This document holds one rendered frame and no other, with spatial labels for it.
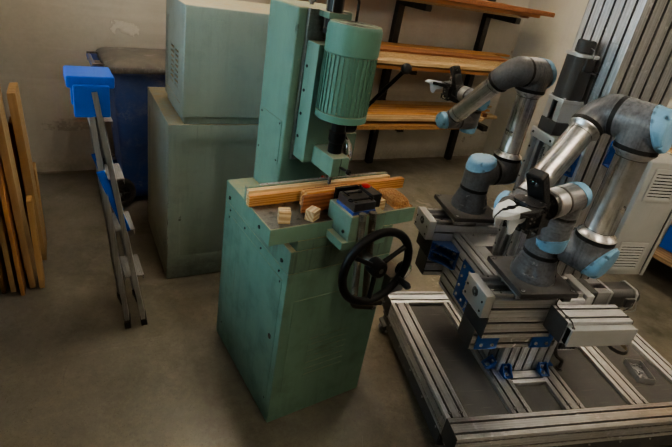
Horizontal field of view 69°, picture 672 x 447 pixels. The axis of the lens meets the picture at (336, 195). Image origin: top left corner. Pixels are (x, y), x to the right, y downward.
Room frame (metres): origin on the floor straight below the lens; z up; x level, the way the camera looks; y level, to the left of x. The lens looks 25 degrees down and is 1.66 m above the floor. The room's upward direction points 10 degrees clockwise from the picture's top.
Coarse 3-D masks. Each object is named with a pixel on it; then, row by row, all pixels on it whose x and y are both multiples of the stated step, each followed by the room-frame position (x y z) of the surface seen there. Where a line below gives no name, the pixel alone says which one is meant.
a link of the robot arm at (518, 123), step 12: (540, 60) 1.96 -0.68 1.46; (540, 72) 1.93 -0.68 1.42; (552, 72) 1.96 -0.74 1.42; (528, 84) 1.92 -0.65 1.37; (540, 84) 1.94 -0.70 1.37; (552, 84) 1.99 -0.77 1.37; (516, 96) 2.00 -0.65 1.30; (528, 96) 1.95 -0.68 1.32; (540, 96) 1.95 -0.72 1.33; (516, 108) 1.97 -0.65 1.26; (528, 108) 1.95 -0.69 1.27; (516, 120) 1.96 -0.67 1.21; (528, 120) 1.96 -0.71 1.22; (504, 132) 2.00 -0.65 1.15; (516, 132) 1.96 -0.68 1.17; (504, 144) 1.97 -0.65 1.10; (516, 144) 1.95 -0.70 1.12; (504, 156) 1.95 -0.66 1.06; (516, 156) 1.96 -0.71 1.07; (504, 168) 1.93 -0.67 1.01; (516, 168) 1.95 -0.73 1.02; (504, 180) 1.93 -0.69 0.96
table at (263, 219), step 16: (256, 208) 1.41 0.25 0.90; (272, 208) 1.43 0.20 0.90; (384, 208) 1.59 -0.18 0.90; (400, 208) 1.61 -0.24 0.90; (256, 224) 1.37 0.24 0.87; (272, 224) 1.33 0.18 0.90; (288, 224) 1.35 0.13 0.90; (304, 224) 1.36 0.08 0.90; (320, 224) 1.40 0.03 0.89; (384, 224) 1.57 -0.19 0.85; (272, 240) 1.30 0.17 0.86; (288, 240) 1.33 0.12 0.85; (336, 240) 1.36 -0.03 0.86
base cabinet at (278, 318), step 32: (224, 224) 1.79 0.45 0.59; (224, 256) 1.77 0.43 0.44; (256, 256) 1.53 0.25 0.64; (384, 256) 1.59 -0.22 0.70; (224, 288) 1.75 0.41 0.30; (256, 288) 1.50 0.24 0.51; (288, 288) 1.35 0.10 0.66; (320, 288) 1.43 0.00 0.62; (224, 320) 1.72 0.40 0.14; (256, 320) 1.48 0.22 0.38; (288, 320) 1.36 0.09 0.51; (320, 320) 1.44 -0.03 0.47; (352, 320) 1.53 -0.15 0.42; (256, 352) 1.46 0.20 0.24; (288, 352) 1.37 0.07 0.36; (320, 352) 1.45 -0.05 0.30; (352, 352) 1.56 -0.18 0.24; (256, 384) 1.43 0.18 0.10; (288, 384) 1.38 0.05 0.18; (320, 384) 1.48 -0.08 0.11; (352, 384) 1.58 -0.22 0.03
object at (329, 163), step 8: (320, 144) 1.67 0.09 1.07; (312, 152) 1.65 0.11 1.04; (320, 152) 1.61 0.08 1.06; (328, 152) 1.60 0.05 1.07; (312, 160) 1.65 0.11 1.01; (320, 160) 1.60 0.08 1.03; (328, 160) 1.56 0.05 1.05; (336, 160) 1.55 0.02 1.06; (344, 160) 1.57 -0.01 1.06; (320, 168) 1.60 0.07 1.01; (328, 168) 1.56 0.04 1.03; (336, 168) 1.56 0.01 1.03; (336, 176) 1.56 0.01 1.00
